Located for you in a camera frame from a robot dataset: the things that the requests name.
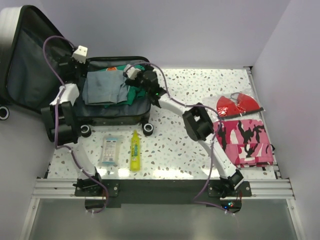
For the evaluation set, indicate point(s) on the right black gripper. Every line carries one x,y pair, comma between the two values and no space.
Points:
134,82

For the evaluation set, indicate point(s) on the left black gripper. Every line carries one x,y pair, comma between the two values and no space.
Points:
84,66

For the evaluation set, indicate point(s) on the green Guess shirt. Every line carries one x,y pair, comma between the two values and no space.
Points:
133,93

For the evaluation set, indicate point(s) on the light blue jeans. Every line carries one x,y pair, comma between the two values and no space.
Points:
104,87

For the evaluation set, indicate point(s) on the red item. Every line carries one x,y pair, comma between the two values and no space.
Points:
234,104

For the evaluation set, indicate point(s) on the pink camouflage pants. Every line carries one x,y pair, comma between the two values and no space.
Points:
245,142

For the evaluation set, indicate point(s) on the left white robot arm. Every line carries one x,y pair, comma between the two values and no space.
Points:
64,128

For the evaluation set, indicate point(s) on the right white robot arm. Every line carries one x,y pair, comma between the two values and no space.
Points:
197,123

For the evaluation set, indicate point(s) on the black open suitcase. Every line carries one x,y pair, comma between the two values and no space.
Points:
29,69

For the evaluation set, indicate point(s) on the yellow plastic bottle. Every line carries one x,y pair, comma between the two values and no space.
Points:
135,162

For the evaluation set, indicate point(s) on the clear packet of wipes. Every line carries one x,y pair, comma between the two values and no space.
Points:
111,149

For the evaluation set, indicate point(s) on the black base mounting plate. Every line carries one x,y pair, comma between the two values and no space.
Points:
113,193

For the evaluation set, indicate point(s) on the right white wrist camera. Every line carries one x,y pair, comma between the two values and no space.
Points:
131,72

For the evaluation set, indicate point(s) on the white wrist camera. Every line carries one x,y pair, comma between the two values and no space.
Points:
80,54
131,72

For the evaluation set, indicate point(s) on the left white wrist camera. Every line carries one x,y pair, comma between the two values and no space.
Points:
80,54

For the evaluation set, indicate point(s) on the aluminium frame rail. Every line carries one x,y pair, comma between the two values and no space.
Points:
45,188

